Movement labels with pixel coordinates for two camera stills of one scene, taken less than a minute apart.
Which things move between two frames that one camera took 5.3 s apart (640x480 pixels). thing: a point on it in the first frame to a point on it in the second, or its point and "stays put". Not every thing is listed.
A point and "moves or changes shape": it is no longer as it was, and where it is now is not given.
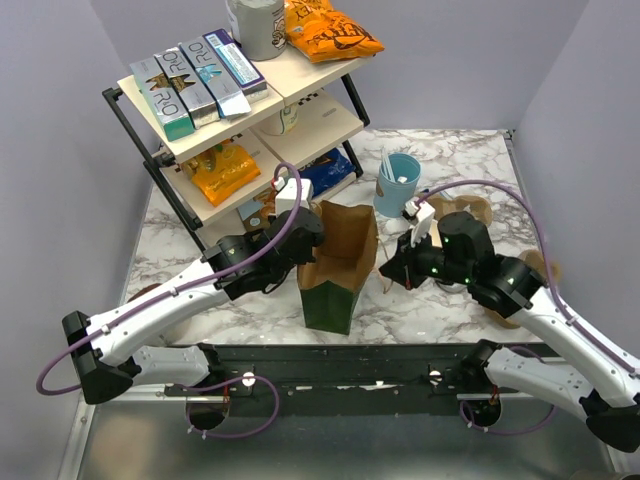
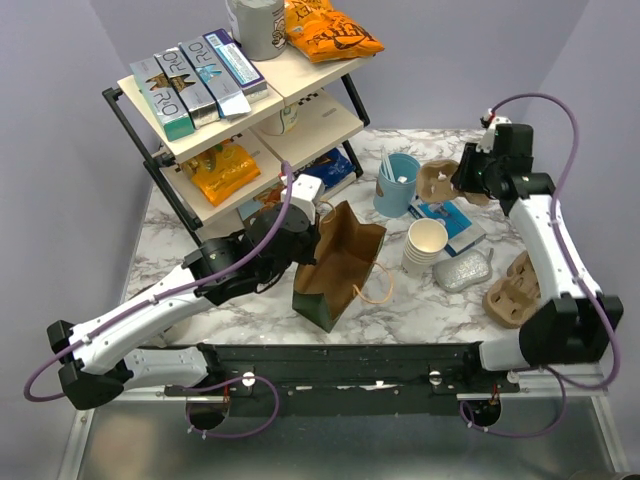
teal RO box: [160, 94] stays put
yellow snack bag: [222, 171] stays put
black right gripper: [398, 271] to [462, 180]
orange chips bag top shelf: [321, 33] stays put
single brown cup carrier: [461, 203] to [433, 183]
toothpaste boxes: [227, 96] stays put
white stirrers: [388, 171] stays put
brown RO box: [202, 107] stays put
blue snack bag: [327, 171] stays put
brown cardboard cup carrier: [536, 261] to [509, 301]
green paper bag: [330, 285] moves or changes shape
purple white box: [238, 64] stays put
